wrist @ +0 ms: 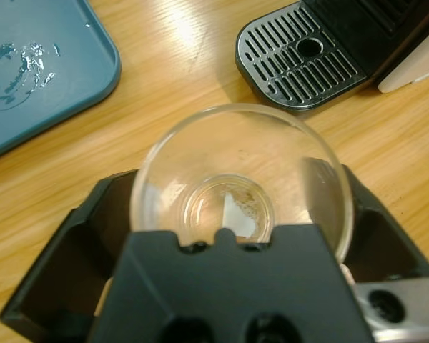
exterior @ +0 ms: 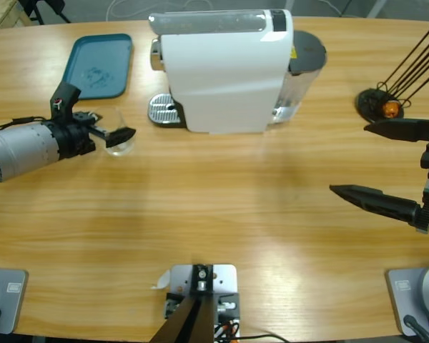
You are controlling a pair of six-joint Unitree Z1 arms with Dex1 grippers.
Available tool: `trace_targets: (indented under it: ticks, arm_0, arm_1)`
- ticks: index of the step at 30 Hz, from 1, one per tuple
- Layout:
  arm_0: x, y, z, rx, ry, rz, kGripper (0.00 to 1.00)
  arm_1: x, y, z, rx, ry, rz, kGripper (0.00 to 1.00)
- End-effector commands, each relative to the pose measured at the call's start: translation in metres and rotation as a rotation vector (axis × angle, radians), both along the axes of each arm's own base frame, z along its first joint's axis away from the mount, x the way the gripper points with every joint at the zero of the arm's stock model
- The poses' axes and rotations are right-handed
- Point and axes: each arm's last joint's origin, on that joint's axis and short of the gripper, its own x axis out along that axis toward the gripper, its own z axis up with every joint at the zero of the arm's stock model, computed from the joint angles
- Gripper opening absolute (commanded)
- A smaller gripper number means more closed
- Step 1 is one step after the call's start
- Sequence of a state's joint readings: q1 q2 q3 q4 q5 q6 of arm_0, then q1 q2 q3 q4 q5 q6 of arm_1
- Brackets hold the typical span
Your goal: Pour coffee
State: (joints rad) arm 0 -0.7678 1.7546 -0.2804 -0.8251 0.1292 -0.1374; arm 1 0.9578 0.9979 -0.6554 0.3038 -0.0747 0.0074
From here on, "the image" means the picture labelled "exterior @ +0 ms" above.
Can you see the clear drinking glass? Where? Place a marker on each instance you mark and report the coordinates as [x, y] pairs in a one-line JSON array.
[[118, 151]]

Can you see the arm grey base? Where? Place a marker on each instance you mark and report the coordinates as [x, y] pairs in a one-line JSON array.
[[425, 293], [5, 300]]

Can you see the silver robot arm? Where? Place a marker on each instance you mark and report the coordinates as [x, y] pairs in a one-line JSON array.
[[21, 150]]

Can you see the orange coffee capsule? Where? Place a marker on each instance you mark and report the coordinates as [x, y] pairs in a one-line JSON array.
[[390, 109]]

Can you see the white capsule coffee machine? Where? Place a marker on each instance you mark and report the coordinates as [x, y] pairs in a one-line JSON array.
[[221, 82]]

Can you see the metal drip tray grate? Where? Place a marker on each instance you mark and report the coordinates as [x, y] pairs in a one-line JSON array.
[[161, 109]]

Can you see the black capsule holder with rods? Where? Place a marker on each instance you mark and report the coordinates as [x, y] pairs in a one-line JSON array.
[[370, 105]]

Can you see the teal plastic tray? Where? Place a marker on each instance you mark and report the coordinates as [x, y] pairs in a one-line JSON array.
[[100, 57]]

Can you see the black tripod legs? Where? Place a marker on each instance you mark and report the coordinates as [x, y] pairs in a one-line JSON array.
[[57, 10]]

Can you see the water tank with black lid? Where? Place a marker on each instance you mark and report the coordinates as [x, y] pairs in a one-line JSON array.
[[305, 50]]

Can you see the white tape strip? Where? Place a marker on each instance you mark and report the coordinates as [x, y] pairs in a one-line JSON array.
[[162, 280]]

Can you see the white mount block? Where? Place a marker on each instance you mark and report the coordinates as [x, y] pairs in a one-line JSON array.
[[225, 278]]

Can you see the dark camera post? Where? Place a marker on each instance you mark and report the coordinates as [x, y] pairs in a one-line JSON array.
[[193, 321]]

